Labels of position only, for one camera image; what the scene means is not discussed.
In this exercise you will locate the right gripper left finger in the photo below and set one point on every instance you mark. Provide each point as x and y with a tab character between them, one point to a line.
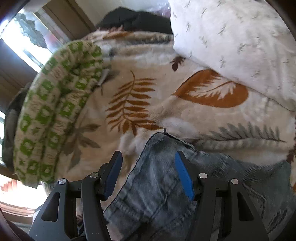
72	211

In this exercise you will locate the leaf pattern bed blanket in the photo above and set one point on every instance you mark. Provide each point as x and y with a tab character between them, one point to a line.
149	89

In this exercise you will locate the white patterned pillow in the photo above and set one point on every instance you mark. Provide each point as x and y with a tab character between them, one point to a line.
244	41

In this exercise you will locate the green white patterned quilt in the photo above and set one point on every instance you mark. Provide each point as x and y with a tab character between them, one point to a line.
51	107

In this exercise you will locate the black garment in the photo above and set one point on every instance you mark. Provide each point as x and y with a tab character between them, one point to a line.
131	20

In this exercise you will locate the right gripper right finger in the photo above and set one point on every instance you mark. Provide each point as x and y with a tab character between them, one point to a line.
218	200

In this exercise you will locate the wooden door frame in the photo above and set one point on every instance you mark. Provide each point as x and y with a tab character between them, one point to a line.
70	18

